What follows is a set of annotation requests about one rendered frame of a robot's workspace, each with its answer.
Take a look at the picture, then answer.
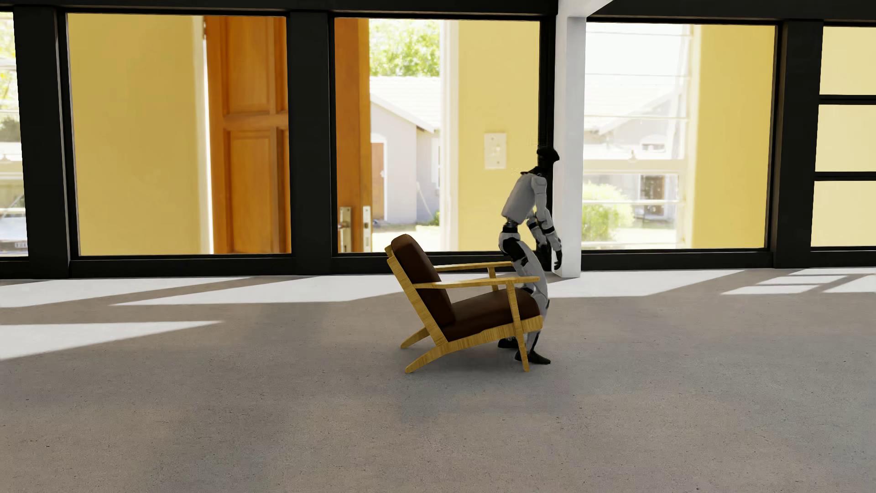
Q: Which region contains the wide orange wooden door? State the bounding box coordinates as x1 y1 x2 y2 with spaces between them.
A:
203 15 292 255

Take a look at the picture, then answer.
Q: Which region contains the white square pillar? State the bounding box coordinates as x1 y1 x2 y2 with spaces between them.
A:
552 0 614 279

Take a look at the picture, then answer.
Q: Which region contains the white wall switch plate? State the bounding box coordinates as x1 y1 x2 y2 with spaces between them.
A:
484 133 508 171

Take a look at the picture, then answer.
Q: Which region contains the white right robot leg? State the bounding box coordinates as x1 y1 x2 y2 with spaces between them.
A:
498 231 553 366

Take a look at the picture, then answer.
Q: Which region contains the green garden bush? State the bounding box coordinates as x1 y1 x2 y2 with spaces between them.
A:
582 182 635 242

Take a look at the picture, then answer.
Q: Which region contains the wooden armchair with brown cushions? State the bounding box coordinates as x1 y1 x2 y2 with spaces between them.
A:
384 233 546 375

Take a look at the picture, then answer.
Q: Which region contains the white neighbouring house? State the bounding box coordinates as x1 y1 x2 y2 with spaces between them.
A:
370 75 442 226

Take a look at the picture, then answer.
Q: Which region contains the black window wall frame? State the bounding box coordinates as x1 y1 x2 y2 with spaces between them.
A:
0 0 876 279

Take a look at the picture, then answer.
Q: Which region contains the green leafy tree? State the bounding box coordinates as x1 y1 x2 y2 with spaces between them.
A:
370 19 442 78

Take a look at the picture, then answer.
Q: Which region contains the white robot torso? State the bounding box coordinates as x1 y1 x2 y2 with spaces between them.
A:
501 171 549 225

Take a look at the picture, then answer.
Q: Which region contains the narrow orange wooden door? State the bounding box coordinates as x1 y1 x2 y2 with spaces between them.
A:
334 18 375 253

